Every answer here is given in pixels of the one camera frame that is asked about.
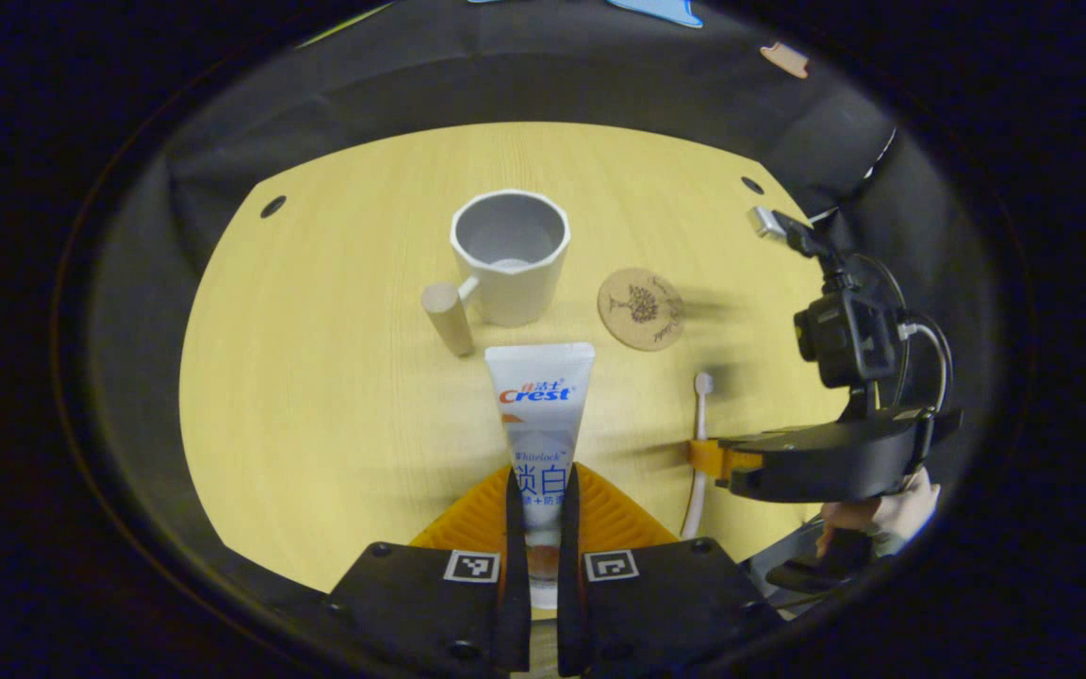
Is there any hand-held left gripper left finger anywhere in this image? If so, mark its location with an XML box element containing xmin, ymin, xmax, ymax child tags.
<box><xmin>329</xmin><ymin>460</ymin><xmax>533</xmax><ymax>676</ymax></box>

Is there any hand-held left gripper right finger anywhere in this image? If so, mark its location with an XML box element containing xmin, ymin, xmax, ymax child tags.
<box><xmin>556</xmin><ymin>460</ymin><xmax>786</xmax><ymax>678</ymax></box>

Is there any white toothbrush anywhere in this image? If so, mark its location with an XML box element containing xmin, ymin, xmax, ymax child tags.
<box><xmin>680</xmin><ymin>372</ymin><xmax>716</xmax><ymax>540</ymax></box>

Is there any round cork coaster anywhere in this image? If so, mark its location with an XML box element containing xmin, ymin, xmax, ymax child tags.
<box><xmin>597</xmin><ymin>267</ymin><xmax>686</xmax><ymax>353</ymax></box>

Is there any white toothpaste tube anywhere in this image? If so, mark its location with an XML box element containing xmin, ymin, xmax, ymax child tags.
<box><xmin>485</xmin><ymin>341</ymin><xmax>597</xmax><ymax>610</ymax></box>

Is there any white cup with wooden handle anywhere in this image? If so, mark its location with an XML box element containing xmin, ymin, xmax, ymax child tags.
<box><xmin>420</xmin><ymin>189</ymin><xmax>571</xmax><ymax>358</ymax></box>

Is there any black backdrop cloth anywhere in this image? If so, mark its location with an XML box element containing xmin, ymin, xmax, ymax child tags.
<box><xmin>86</xmin><ymin>0</ymin><xmax>996</xmax><ymax>604</ymax></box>

